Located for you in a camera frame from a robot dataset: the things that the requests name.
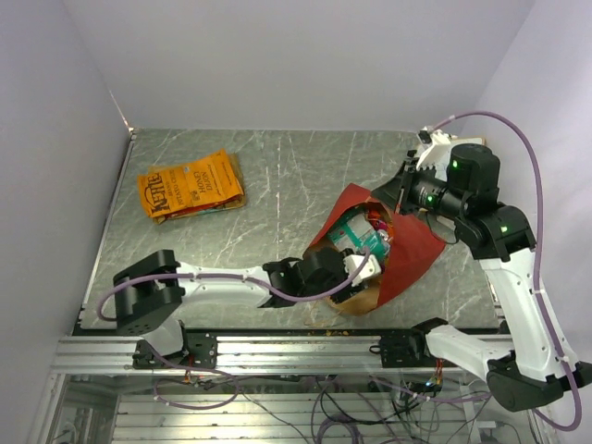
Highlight aluminium rail frame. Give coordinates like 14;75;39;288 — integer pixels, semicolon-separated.
43;330;557;443

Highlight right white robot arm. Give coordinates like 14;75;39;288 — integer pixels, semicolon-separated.
371;143;591;412

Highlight loose wires under table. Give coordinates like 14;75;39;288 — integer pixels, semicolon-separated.
152;360;510;444

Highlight red brown paper bag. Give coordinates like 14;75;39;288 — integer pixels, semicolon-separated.
304;183;445;316

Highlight white notepad board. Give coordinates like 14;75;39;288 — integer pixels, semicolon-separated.
437;138;498;219

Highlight orange Kettle chip bag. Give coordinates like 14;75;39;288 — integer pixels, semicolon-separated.
137;149;242;219

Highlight orange snack packet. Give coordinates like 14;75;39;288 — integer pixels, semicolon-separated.
365;209;394;244

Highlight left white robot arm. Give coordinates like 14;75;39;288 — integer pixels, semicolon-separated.
110;247;379;367

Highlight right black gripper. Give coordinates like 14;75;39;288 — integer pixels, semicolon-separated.
371;157;468;222

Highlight purple cable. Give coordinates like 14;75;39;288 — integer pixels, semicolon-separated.
434;109;585;432
95;247;374;323

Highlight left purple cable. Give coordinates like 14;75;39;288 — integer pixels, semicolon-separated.
95;247;374;323

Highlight teal snack packet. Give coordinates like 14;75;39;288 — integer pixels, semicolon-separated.
327;205;390;263

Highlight Doritos chip bag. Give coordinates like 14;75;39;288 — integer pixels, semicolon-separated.
152;153;247;225

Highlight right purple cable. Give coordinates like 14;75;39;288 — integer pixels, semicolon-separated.
434;109;585;432

